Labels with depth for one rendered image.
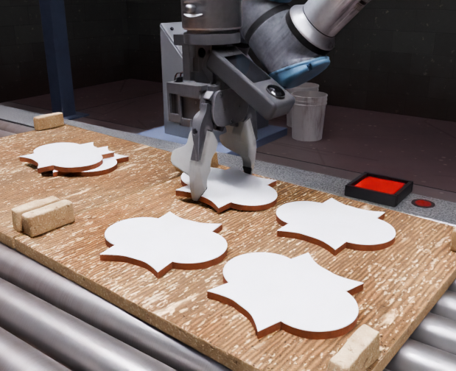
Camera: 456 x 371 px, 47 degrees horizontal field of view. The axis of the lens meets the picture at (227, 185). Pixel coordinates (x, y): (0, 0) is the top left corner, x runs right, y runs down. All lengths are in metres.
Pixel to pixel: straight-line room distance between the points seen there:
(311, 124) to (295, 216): 3.74
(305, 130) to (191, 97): 3.73
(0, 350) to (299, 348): 0.25
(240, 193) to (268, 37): 0.48
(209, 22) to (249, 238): 0.26
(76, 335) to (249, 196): 0.30
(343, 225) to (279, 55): 0.53
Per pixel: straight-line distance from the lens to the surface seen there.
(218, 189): 0.70
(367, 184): 0.80
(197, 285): 0.51
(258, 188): 0.71
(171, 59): 1.23
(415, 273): 0.56
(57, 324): 0.51
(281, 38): 1.08
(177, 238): 0.58
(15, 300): 0.56
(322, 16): 1.05
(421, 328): 0.52
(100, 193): 0.74
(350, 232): 0.61
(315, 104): 4.33
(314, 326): 0.45
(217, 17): 0.65
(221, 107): 0.66
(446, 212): 0.77
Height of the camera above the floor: 1.20
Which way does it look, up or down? 21 degrees down
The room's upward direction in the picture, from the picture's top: straight up
